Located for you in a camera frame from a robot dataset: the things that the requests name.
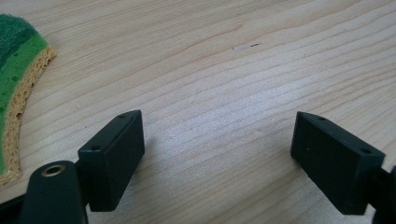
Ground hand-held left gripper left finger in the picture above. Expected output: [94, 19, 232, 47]
[77, 109, 146, 213]

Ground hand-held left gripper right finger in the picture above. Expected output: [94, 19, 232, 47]
[290, 110, 387, 216]

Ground green and yellow sponge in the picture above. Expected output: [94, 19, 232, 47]
[0, 13, 58, 187]

